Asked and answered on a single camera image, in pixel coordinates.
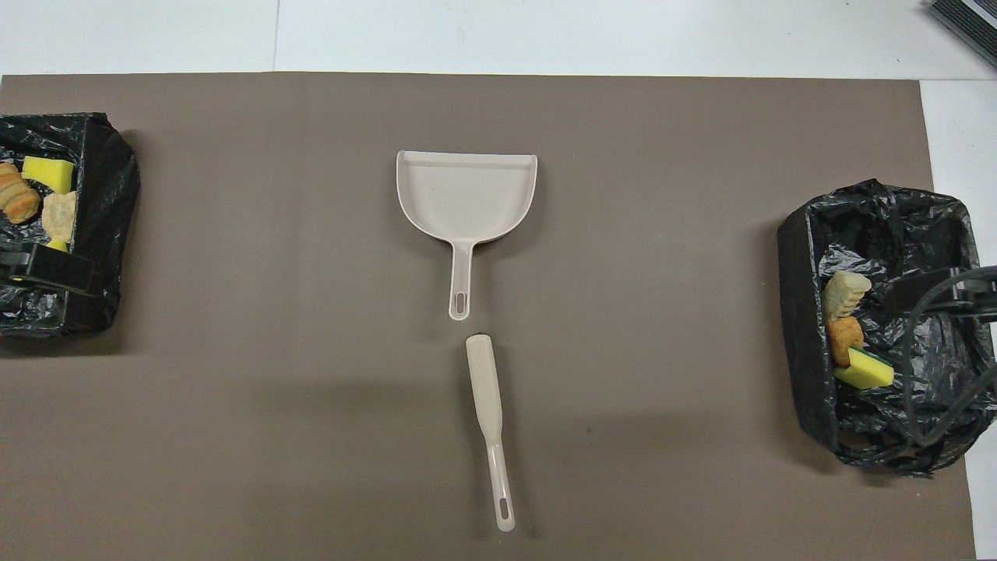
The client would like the orange striped croissant piece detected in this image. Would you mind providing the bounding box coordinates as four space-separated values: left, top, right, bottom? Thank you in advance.
0 162 42 225
41 191 78 242

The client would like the notched yellow sponge piece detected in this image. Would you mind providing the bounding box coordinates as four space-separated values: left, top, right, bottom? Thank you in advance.
833 347 894 390

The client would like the black bag lined bin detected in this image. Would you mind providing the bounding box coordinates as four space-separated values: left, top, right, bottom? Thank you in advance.
777 178 997 478
0 113 142 338

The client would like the beige hand brush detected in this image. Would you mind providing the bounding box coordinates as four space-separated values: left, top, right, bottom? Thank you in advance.
465 333 516 533

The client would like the brown bread roll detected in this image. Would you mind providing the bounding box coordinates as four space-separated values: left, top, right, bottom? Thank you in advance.
827 316 865 369

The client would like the pale bread chunk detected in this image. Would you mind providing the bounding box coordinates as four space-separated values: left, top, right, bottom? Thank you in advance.
824 270 873 323

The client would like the beige plastic dustpan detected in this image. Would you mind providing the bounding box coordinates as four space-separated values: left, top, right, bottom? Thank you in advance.
396 150 539 322

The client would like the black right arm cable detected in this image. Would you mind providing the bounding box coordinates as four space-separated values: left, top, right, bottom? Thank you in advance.
900 265 997 453

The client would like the small yellow sponge wedge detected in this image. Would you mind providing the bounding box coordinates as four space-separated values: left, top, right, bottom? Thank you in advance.
21 155 76 196

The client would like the brown paper table mat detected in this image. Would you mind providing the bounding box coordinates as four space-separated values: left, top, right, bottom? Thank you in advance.
0 72 978 561

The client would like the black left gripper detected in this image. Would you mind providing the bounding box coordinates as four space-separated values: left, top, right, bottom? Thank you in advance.
0 242 98 295

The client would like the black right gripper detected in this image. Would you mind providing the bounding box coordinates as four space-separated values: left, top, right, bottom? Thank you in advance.
892 269 997 319

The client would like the grey ribbed device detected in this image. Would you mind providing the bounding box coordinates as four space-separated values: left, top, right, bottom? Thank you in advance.
927 0 997 67

